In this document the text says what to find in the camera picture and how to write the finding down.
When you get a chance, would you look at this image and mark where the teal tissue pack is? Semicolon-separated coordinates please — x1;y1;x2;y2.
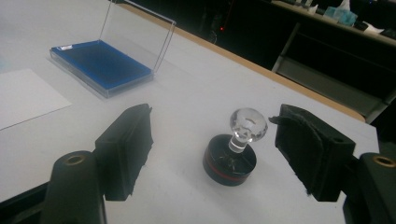
323;0;359;26

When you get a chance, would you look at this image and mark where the grey metal desk frame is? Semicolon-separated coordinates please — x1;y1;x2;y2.
270;0;396;124

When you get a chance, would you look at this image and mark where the blue ink pad clear case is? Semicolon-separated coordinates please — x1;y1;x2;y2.
49;0;177;99

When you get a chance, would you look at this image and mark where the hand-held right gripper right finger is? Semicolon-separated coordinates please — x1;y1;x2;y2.
269;104;357;203

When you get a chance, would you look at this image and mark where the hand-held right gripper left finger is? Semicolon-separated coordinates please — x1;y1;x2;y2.
93;103;154;202

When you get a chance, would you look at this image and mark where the white paper sheet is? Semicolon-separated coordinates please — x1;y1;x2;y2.
0;68;73;132

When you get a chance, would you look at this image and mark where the black stamp with clear knob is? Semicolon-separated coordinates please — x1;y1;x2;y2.
203;107;269;187

